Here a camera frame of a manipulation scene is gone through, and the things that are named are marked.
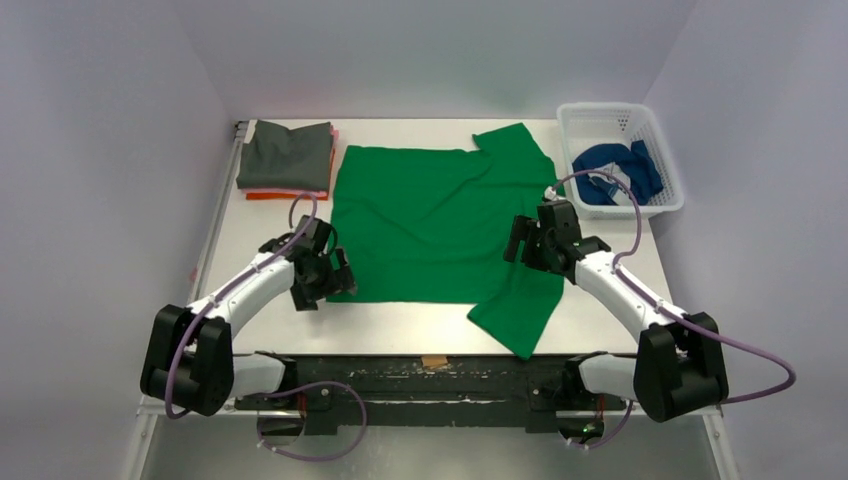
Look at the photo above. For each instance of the folded pink t shirt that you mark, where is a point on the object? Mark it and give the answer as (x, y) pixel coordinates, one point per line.
(333, 159)

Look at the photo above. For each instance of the aluminium rail frame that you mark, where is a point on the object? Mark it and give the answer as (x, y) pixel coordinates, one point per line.
(224, 446)

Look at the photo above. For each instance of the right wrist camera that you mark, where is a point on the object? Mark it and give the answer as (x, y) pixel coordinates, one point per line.
(551, 195)

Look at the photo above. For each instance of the white plastic basket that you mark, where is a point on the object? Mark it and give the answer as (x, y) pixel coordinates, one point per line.
(587, 124)

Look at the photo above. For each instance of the green t shirt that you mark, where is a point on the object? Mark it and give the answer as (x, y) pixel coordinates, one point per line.
(431, 226)

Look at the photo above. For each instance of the folded orange t shirt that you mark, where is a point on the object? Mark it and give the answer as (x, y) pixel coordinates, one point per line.
(314, 165)

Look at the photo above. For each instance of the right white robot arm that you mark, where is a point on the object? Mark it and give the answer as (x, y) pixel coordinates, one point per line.
(679, 364)

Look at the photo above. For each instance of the blue white t shirt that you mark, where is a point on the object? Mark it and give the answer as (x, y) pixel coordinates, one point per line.
(632, 165)

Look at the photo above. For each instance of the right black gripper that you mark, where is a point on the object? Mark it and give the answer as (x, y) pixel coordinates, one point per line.
(532, 245)

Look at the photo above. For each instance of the folded grey t shirt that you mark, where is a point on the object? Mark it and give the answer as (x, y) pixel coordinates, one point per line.
(286, 154)

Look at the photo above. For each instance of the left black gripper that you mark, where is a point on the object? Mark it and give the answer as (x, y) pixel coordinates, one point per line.
(338, 279)

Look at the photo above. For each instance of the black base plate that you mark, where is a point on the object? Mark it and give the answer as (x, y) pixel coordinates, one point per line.
(468, 391)

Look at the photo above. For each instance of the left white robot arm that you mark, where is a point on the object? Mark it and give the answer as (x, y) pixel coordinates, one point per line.
(190, 363)

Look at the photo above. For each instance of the brown tape piece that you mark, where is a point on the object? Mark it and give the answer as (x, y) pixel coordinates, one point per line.
(434, 362)

